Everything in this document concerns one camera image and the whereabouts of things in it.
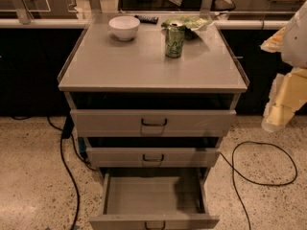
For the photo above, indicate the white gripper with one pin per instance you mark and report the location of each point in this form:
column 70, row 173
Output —
column 295, row 41

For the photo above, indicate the grey bottom drawer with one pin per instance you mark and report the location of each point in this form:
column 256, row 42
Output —
column 153, row 199

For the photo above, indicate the grey drawer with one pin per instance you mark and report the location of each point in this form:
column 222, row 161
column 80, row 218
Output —
column 152, row 123
column 152, row 157
column 153, row 199

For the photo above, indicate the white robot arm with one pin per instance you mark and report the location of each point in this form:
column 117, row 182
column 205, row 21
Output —
column 291, row 41

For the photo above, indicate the grey drawer cabinet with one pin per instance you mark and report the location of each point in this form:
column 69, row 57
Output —
column 105, row 72

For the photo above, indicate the grey middle drawer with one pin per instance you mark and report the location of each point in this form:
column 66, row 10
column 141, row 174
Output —
column 152, row 157

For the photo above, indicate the grey top drawer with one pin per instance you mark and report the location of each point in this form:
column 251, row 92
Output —
column 152, row 123

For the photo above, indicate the green chip bag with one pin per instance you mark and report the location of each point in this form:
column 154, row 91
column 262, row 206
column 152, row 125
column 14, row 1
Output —
column 190, row 22

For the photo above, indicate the green soda can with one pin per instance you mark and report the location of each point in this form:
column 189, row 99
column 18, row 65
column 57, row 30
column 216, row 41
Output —
column 174, row 39

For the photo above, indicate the black remote control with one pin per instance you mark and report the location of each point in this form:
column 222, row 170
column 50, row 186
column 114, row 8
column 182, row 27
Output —
column 147, row 19

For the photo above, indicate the white ceramic bowl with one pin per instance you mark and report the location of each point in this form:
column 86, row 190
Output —
column 124, row 28

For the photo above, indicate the white horizontal rail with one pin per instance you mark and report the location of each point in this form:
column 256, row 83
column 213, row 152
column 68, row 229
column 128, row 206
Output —
column 83, row 23

